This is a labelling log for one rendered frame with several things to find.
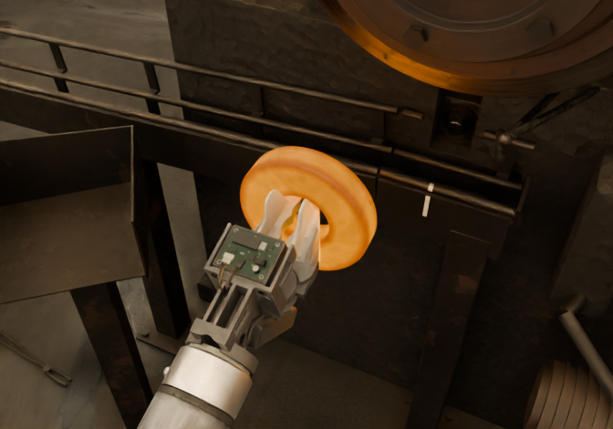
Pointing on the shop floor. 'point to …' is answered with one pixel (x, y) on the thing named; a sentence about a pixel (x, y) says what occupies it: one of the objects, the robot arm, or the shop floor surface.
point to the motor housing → (567, 400)
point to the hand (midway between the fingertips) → (306, 199)
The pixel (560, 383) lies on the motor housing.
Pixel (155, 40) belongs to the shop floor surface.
